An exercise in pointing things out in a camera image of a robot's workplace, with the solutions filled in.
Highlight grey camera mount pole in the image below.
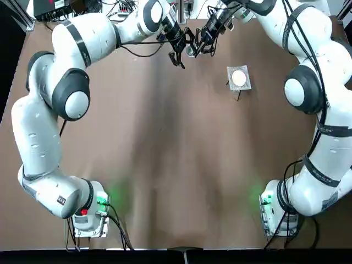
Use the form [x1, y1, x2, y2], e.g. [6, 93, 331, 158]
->
[167, 246, 205, 264]

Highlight white ceramic crucible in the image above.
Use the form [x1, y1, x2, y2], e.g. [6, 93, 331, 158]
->
[231, 70, 247, 87]

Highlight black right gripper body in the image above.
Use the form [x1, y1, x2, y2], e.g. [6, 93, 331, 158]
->
[201, 12, 227, 38]

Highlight aluminium frame post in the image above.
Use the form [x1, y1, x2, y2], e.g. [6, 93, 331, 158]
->
[15, 4, 36, 31]
[176, 0, 191, 24]

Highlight black box with red logo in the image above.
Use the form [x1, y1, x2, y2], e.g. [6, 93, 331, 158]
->
[32, 0, 71, 20]

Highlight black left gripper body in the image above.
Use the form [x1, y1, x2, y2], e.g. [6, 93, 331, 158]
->
[166, 26, 190, 55]

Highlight black cable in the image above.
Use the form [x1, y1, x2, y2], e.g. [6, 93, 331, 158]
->
[64, 214, 83, 252]
[283, 0, 331, 193]
[104, 202, 135, 251]
[114, 34, 178, 58]
[263, 214, 322, 250]

